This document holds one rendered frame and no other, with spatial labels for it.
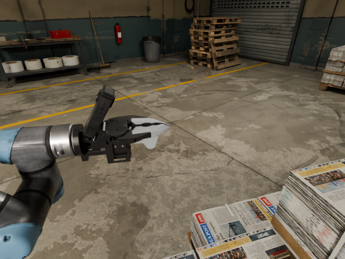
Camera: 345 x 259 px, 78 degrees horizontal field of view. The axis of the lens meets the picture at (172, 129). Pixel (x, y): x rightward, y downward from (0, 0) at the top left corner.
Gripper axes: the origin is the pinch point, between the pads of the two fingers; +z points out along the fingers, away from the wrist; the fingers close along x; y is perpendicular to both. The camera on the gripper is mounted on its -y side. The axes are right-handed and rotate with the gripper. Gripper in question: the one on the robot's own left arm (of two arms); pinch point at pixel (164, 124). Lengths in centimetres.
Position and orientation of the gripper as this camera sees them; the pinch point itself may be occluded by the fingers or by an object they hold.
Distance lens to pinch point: 50.3
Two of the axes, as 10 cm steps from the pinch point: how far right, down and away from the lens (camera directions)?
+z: 9.8, -0.9, 1.7
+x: 1.9, 5.9, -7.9
